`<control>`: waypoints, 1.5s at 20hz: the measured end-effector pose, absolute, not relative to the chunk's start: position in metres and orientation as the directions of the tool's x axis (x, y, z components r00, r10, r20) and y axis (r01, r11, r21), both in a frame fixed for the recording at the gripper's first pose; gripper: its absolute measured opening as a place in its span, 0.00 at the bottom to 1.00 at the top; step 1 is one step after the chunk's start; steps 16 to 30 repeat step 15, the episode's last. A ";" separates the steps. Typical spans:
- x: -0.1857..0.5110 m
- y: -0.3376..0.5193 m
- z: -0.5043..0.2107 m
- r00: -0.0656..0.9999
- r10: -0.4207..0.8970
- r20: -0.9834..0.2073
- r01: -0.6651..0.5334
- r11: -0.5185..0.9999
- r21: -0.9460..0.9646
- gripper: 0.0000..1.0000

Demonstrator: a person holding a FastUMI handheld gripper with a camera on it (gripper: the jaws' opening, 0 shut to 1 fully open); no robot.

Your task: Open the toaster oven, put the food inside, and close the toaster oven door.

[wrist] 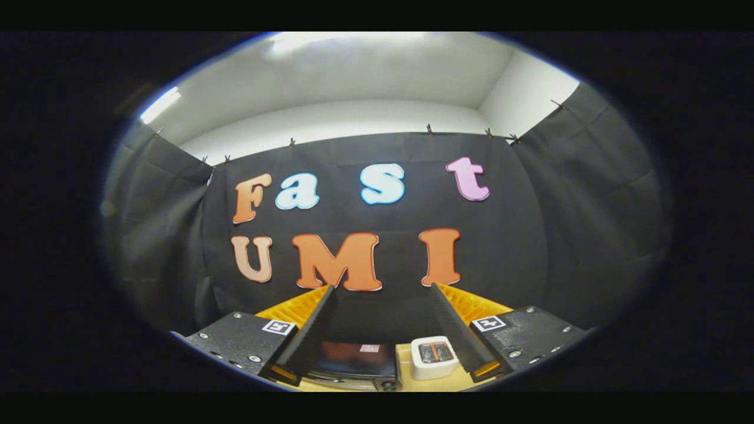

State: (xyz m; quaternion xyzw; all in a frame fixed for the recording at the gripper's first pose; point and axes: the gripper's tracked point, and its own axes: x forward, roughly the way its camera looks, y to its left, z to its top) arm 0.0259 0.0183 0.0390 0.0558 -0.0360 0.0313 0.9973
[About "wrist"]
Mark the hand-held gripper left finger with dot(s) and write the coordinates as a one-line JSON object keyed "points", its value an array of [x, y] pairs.
{"points": [[315, 330]]}

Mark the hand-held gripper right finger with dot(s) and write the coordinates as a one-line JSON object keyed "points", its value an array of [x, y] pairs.
{"points": [[453, 330]]}

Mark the black toaster oven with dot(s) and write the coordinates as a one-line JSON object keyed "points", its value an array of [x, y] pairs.
{"points": [[353, 359]]}

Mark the white pop-up toaster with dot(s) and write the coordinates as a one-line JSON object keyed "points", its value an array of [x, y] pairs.
{"points": [[433, 368]]}

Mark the row of black clips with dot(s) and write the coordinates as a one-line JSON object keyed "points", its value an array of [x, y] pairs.
{"points": [[429, 129]]}

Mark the long ceiling light strip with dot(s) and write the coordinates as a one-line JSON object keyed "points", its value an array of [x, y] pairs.
{"points": [[160, 105]]}

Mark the rectangular ceiling light panel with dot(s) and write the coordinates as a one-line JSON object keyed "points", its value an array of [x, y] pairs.
{"points": [[347, 42]]}

